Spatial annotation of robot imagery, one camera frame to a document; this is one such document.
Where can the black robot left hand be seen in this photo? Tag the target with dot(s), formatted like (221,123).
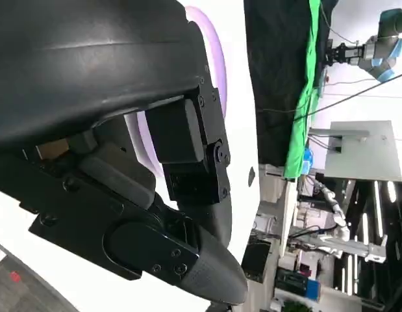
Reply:
(90,65)

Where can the lilac plate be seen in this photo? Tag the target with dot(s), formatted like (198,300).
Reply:
(220,58)

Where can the black cloth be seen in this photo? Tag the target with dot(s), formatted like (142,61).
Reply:
(272,65)

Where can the black sticker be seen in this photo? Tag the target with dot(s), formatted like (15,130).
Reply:
(251,176)

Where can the green cloth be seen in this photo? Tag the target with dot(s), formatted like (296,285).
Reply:
(299,136)

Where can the blue container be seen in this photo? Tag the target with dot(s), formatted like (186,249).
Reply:
(308,162)

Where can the white desk panel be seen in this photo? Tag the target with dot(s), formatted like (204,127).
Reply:
(287,217)

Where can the black monitor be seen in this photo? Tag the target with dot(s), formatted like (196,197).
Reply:
(256,261)

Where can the grey cabinet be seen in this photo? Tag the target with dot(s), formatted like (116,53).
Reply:
(369,156)

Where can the blue box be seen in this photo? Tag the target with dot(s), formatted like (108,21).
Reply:
(313,287)

